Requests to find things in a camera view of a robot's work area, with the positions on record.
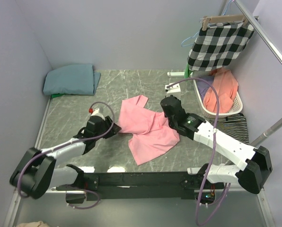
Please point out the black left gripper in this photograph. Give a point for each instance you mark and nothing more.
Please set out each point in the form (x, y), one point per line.
(115, 129)

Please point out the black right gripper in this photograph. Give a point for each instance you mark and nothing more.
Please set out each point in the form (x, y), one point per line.
(176, 97)

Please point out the pink t-shirt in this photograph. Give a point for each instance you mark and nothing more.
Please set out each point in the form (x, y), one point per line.
(151, 134)

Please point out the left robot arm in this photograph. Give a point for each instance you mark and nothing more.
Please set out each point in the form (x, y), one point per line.
(37, 170)

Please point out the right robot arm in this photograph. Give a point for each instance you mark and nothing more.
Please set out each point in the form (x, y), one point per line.
(251, 166)

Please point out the purple garment in basket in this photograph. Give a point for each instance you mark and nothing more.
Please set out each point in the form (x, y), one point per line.
(203, 87)

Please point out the black white striped garment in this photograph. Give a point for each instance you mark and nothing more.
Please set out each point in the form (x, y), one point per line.
(234, 126)

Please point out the green hanging garment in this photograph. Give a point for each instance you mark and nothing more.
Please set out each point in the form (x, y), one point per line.
(187, 72)

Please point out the white rack foot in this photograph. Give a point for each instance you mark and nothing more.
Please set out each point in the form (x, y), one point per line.
(176, 74)

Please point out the orange shirt in basket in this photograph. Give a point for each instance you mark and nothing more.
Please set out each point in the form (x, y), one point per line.
(226, 87)

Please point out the white laundry basket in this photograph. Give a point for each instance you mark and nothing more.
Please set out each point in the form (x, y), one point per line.
(235, 109)

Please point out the black mounting base bar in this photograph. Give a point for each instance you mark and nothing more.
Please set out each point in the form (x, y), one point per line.
(147, 185)

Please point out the folded teal t-shirt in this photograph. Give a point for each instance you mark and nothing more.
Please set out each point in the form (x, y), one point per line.
(75, 79)

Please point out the black white checkered cloth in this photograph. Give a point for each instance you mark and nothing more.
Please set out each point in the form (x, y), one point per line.
(218, 45)

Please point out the wooden clothes hanger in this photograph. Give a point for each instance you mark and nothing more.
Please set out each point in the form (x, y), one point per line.
(233, 20)

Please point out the metal clothes rack pole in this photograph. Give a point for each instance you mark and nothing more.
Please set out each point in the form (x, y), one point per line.
(257, 27)

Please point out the beige cloth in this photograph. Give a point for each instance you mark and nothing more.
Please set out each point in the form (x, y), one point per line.
(33, 224)

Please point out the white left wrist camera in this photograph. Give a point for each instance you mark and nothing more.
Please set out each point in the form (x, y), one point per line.
(96, 112)

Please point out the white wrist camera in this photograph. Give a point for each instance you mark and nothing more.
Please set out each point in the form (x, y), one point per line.
(96, 112)
(173, 88)

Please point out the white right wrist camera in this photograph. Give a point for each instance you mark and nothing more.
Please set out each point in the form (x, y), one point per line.
(173, 88)

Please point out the blue wire hanger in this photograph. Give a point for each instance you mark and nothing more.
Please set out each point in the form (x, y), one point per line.
(189, 41)

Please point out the aluminium frame rail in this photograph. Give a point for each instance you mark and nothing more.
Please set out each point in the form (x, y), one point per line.
(49, 208)

